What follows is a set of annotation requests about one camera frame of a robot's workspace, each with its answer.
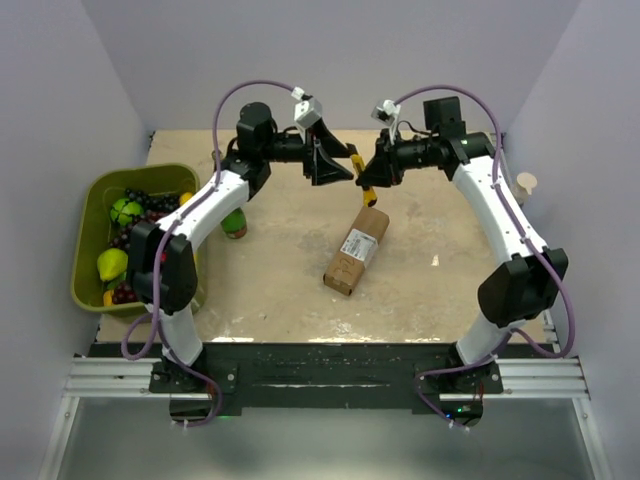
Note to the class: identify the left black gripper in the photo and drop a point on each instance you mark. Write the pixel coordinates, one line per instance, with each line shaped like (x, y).
(317, 156)

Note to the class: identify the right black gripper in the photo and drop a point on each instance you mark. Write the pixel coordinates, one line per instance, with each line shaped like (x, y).
(385, 168)

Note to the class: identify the brown cardboard express box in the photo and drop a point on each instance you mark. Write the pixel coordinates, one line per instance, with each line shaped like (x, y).
(356, 251)

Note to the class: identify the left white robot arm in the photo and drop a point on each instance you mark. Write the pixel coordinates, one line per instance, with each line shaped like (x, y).
(161, 265)

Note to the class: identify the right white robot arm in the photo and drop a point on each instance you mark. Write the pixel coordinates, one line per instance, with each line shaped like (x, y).
(525, 281)

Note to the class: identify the green glass bottle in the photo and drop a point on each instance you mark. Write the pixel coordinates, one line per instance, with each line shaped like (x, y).
(234, 225)
(217, 160)

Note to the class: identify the yellow lemon fruit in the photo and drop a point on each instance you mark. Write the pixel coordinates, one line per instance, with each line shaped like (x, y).
(184, 198)

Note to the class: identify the beige cup bottle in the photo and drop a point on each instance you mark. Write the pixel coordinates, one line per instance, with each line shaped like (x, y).
(524, 185)

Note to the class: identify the dark black grape bunch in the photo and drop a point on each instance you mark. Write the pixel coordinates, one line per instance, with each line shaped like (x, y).
(158, 203)

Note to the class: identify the red purple grape bunch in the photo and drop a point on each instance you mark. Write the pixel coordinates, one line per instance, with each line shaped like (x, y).
(121, 240)

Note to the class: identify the olive green plastic bin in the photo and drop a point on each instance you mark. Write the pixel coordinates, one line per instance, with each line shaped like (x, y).
(96, 229)

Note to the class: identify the yellow green pear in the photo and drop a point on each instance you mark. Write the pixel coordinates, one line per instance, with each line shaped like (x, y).
(111, 264)

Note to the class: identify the lower dark red grapes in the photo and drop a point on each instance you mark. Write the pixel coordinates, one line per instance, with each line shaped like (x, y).
(123, 294)

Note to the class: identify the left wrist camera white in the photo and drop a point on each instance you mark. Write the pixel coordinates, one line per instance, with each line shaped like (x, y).
(307, 113)

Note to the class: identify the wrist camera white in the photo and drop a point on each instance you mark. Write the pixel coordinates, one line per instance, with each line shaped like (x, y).
(307, 113)
(387, 112)

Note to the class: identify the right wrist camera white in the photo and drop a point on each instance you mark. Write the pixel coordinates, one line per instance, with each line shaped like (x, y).
(387, 112)

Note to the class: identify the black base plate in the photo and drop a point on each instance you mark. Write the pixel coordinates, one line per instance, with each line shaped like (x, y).
(231, 377)

